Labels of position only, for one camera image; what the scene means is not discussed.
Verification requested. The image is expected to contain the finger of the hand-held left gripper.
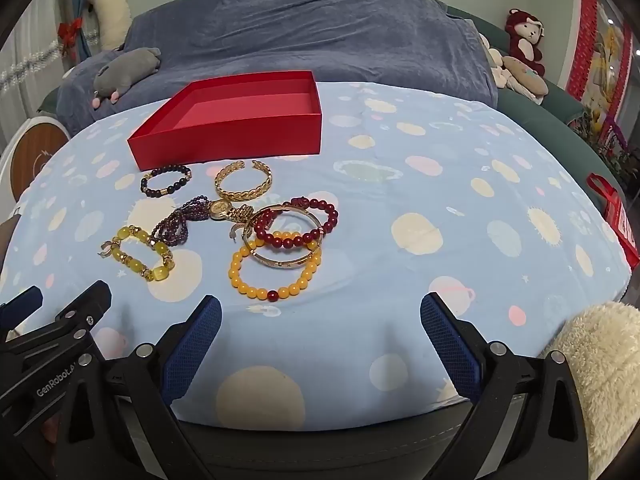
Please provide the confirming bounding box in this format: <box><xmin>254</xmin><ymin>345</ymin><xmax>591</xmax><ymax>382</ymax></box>
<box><xmin>0</xmin><ymin>285</ymin><xmax>44</xmax><ymax>334</ymax></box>
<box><xmin>47</xmin><ymin>280</ymin><xmax>112</xmax><ymax>347</ymax></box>

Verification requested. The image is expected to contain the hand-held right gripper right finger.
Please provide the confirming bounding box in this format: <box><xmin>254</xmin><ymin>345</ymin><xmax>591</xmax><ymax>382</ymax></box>
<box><xmin>419</xmin><ymin>291</ymin><xmax>589</xmax><ymax>480</ymax></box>

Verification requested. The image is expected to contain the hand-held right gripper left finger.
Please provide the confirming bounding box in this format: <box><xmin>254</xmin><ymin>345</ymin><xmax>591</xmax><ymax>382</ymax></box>
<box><xmin>62</xmin><ymin>294</ymin><xmax>223</xmax><ymax>480</ymax></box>

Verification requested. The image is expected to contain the yellow bead bracelet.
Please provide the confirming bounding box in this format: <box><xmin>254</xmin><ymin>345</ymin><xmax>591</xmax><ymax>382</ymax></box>
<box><xmin>107</xmin><ymin>225</ymin><xmax>176</xmax><ymax>283</ymax></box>

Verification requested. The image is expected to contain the orange bead bracelet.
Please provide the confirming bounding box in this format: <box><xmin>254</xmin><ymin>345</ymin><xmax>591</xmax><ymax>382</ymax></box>
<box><xmin>228</xmin><ymin>230</ymin><xmax>322</xmax><ymax>303</ymax></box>

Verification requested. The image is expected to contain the purple multi-strand bead bracelet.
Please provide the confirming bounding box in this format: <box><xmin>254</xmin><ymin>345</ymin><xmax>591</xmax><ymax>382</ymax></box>
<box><xmin>150</xmin><ymin>196</ymin><xmax>211</xmax><ymax>248</ymax></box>

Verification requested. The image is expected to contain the thin rose gold bangle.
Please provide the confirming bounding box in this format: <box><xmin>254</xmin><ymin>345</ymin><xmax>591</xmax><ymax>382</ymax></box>
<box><xmin>242</xmin><ymin>203</ymin><xmax>323</xmax><ymax>271</ymax></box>

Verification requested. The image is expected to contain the dark red bead bracelet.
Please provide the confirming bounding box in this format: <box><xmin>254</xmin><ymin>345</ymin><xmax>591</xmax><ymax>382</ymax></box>
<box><xmin>254</xmin><ymin>197</ymin><xmax>340</xmax><ymax>251</ymax></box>

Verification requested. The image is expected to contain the gold wrist watch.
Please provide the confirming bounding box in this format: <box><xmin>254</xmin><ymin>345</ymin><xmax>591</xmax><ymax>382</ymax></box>
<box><xmin>207</xmin><ymin>197</ymin><xmax>258</xmax><ymax>223</ymax></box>

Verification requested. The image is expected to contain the dark purple bead bracelet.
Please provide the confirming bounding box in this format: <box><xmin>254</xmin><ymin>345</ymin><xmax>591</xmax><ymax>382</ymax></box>
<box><xmin>140</xmin><ymin>164</ymin><xmax>193</xmax><ymax>199</ymax></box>

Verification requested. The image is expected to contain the gold braided cuff bangle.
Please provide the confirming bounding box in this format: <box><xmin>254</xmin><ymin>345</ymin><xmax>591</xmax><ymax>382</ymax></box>
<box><xmin>214</xmin><ymin>159</ymin><xmax>275</xmax><ymax>202</ymax></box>

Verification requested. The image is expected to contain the red cardboard box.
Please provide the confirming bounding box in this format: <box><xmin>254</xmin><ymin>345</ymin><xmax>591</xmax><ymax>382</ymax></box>
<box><xmin>126</xmin><ymin>70</ymin><xmax>323</xmax><ymax>173</ymax></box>

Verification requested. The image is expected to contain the round white wooden-top device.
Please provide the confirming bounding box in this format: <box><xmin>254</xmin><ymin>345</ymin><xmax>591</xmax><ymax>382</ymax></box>
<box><xmin>0</xmin><ymin>112</ymin><xmax>71</xmax><ymax>201</ymax></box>

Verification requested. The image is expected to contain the cream fluffy blanket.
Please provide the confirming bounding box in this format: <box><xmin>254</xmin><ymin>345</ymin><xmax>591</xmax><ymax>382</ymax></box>
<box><xmin>542</xmin><ymin>301</ymin><xmax>640</xmax><ymax>480</ymax></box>

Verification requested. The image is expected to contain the red bag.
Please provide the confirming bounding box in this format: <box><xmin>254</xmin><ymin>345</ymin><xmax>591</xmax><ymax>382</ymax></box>
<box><xmin>586</xmin><ymin>172</ymin><xmax>640</xmax><ymax>268</ymax></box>

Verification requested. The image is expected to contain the grey plush mouse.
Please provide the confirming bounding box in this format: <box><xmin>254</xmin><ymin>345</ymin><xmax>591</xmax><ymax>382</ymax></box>
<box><xmin>91</xmin><ymin>47</ymin><xmax>162</xmax><ymax>110</ymax></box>

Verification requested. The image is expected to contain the green sofa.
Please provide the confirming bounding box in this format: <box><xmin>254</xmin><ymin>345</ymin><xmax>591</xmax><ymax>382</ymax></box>
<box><xmin>39</xmin><ymin>5</ymin><xmax>626</xmax><ymax>221</ymax></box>

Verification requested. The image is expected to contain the silver tinsel garland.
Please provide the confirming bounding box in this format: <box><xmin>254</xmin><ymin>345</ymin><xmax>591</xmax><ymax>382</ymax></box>
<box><xmin>0</xmin><ymin>30</ymin><xmax>101</xmax><ymax>91</ymax></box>

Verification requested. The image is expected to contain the white curtain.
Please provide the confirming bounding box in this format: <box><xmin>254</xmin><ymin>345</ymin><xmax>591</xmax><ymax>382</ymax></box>
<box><xmin>0</xmin><ymin>7</ymin><xmax>76</xmax><ymax>146</ymax></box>

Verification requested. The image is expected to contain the flowering plant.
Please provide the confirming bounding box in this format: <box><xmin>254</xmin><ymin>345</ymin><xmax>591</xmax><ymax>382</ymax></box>
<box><xmin>570</xmin><ymin>105</ymin><xmax>633</xmax><ymax>191</ymax></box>

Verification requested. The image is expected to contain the red ribbon bow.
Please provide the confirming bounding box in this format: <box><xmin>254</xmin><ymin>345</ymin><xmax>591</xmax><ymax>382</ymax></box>
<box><xmin>56</xmin><ymin>16</ymin><xmax>84</xmax><ymax>46</ymax></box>

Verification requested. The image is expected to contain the white plush toy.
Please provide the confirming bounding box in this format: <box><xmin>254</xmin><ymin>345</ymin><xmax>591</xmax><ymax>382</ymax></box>
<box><xmin>479</xmin><ymin>34</ymin><xmax>543</xmax><ymax>106</ymax></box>

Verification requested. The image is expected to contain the cookie-shaped plush pillow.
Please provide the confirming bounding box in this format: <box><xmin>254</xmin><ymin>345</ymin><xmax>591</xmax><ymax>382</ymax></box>
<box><xmin>501</xmin><ymin>55</ymin><xmax>550</xmax><ymax>98</ymax></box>

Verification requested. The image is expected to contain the white plush cow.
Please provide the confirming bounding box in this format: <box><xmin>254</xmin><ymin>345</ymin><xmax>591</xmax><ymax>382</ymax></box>
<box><xmin>86</xmin><ymin>0</ymin><xmax>133</xmax><ymax>52</ymax></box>

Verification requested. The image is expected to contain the blue-grey blanket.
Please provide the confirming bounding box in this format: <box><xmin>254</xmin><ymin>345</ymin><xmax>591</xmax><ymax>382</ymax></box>
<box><xmin>56</xmin><ymin>0</ymin><xmax>500</xmax><ymax>126</ymax></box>

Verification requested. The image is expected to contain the red monkey plush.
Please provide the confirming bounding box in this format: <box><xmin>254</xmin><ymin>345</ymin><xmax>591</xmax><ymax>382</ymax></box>
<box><xmin>504</xmin><ymin>8</ymin><xmax>547</xmax><ymax>77</ymax></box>

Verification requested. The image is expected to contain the red wall decoration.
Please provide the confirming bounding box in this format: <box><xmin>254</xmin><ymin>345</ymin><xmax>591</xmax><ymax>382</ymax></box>
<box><xmin>565</xmin><ymin>0</ymin><xmax>636</xmax><ymax>121</ymax></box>

